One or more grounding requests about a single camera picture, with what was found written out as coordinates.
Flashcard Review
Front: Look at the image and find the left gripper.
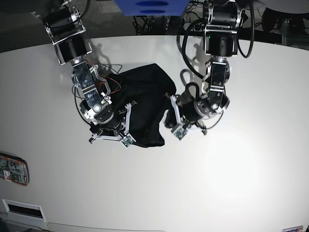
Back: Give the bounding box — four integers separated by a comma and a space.
165, 91, 208, 135

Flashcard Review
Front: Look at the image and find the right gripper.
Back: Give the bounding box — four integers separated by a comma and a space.
89, 101, 137, 144

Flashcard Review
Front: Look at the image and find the black T-shirt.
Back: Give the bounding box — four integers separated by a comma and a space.
107, 63, 176, 148

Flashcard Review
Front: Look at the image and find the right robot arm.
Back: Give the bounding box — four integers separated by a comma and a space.
31, 0, 136, 147

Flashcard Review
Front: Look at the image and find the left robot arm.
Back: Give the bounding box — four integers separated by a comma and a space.
165, 0, 246, 140

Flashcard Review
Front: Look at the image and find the orange-edged circuit board case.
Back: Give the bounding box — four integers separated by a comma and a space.
0, 152, 29, 186

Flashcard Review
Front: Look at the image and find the blue plastic bin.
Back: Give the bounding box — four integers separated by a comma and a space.
114, 0, 189, 16

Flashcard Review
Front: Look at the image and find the sticker at table edge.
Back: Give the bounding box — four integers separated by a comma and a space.
282, 225, 304, 232

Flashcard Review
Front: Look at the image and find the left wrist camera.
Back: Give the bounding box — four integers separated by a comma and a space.
171, 124, 188, 141

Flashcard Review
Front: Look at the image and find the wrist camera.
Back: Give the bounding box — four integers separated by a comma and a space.
171, 124, 188, 141
121, 133, 136, 148

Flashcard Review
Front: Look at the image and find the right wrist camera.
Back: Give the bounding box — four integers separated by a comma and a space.
121, 133, 136, 148

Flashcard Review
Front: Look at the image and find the white table cable slot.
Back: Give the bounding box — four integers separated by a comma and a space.
1, 199, 46, 222

